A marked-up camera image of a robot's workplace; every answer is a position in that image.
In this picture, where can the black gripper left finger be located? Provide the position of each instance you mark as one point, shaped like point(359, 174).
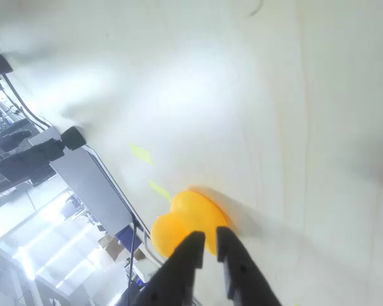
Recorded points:
point(178, 274)

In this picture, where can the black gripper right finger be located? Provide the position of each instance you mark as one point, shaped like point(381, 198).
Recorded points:
point(242, 274)

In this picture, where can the small orange object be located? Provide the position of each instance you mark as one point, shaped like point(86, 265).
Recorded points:
point(185, 220)

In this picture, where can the brown cardboard box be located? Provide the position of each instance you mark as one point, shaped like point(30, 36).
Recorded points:
point(110, 247)

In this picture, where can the grey metal panel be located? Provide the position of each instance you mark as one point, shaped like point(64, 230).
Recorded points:
point(89, 188)

